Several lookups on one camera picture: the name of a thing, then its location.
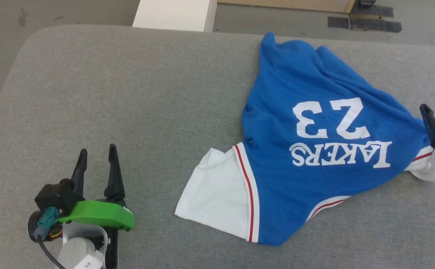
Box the white rectangular box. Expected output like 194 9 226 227
132 0 218 33

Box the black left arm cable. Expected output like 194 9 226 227
37 238 60 269

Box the grey fabric sofa cushion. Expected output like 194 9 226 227
0 24 435 269

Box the teal cable connector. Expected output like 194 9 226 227
34 206 60 241

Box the blue Lakers 23 jersey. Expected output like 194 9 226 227
175 32 435 246

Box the black floor tape strip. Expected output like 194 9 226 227
350 19 403 34
350 5 394 18
327 16 351 29

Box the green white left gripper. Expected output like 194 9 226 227
57 143 135 269

